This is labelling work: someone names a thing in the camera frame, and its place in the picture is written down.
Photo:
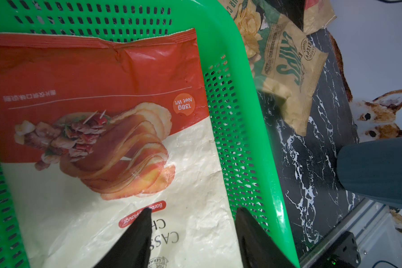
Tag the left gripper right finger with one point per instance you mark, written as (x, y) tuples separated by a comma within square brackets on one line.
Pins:
[(257, 249)]

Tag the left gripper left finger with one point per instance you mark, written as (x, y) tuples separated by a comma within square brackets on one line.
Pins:
[(132, 250)]

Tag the cassava chips bag red cream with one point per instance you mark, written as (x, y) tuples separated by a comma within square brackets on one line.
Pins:
[(93, 131)]

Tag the tan red CHIPS bag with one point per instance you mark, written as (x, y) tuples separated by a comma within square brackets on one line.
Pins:
[(318, 14)]

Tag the green plastic basket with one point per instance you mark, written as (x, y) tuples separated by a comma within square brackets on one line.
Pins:
[(239, 128)]

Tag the tan sour cream chips bag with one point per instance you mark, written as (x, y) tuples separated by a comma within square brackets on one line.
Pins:
[(283, 61)]

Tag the grey blue pot right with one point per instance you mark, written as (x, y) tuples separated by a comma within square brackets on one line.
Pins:
[(373, 170)]

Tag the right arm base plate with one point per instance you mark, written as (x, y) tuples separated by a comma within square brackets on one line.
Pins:
[(342, 254)]

